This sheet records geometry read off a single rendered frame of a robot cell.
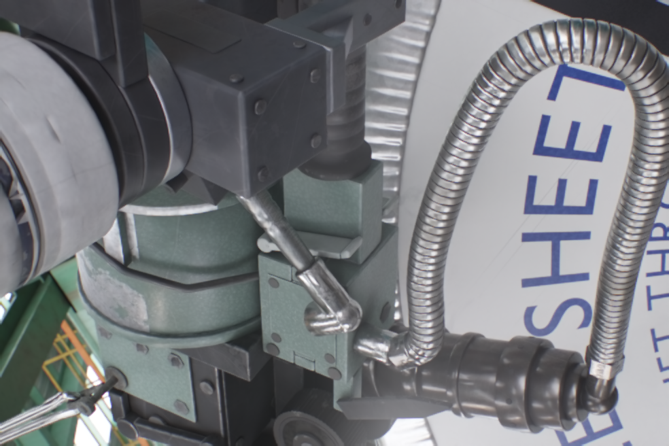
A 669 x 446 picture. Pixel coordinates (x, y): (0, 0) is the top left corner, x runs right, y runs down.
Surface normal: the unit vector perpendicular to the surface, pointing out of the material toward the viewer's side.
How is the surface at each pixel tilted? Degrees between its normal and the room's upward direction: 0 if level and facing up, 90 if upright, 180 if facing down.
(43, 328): 180
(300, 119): 129
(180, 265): 88
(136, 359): 58
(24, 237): 124
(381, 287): 137
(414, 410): 47
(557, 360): 101
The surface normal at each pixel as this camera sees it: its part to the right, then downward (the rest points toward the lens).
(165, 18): 0.00, -0.81
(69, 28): -0.63, 0.46
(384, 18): 0.77, 0.37
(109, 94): 0.58, -0.25
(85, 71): 0.43, -0.47
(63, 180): 0.74, 0.11
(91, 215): 0.74, 0.56
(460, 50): 0.01, 0.40
